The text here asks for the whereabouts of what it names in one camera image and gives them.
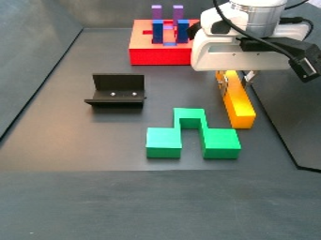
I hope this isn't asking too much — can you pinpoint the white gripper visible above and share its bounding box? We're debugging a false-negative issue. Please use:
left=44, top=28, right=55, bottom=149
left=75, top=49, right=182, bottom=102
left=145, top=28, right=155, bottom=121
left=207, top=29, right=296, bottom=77
left=190, top=3, right=309, bottom=96

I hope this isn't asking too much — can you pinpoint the yellow long block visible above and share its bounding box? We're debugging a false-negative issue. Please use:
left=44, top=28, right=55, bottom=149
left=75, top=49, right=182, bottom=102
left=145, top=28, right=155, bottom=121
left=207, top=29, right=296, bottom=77
left=222, top=70, right=256, bottom=129

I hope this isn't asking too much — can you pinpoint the red board base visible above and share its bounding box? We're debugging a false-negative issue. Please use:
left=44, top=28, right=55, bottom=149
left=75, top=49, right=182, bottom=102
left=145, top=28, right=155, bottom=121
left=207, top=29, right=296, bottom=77
left=128, top=20, right=193, bottom=66

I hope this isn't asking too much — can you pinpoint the green stepped block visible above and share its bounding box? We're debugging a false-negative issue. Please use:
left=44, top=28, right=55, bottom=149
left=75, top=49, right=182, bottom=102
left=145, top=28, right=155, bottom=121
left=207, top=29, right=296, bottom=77
left=146, top=108, right=241, bottom=159

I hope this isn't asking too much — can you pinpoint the black cable with connector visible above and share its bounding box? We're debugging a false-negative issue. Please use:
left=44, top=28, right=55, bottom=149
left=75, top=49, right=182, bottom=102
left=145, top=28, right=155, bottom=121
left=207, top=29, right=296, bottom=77
left=211, top=0, right=321, bottom=83

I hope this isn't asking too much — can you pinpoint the right blue post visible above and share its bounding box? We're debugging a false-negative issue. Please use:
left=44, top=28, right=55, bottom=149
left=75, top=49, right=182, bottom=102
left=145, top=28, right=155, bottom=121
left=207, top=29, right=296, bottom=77
left=177, top=19, right=190, bottom=43

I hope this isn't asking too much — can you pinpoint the blue post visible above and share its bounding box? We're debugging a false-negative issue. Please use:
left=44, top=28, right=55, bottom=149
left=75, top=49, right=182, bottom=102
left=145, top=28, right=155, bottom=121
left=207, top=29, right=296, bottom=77
left=151, top=20, right=163, bottom=44
left=177, top=19, right=190, bottom=43

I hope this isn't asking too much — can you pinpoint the left blue post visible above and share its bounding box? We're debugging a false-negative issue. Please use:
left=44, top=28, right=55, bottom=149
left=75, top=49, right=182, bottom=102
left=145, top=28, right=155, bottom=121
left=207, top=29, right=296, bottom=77
left=151, top=20, right=163, bottom=44

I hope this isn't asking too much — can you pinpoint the right purple post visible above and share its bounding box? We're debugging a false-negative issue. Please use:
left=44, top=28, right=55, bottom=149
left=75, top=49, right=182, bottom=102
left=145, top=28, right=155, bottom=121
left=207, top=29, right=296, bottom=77
left=173, top=5, right=185, bottom=25

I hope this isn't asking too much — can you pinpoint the purple post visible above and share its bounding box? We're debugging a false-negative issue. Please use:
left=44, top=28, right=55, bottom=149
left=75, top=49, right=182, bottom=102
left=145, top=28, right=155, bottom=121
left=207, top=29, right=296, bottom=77
left=151, top=5, right=163, bottom=20
left=173, top=5, right=185, bottom=25

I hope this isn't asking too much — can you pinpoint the black angle bracket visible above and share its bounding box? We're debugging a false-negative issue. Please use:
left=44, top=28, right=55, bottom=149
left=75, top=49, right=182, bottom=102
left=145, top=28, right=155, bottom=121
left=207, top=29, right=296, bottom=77
left=84, top=73, right=146, bottom=108

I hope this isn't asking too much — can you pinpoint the left purple post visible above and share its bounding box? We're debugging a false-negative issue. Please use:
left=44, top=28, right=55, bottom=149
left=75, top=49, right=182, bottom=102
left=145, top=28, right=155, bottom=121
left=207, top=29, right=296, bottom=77
left=151, top=5, right=163, bottom=20

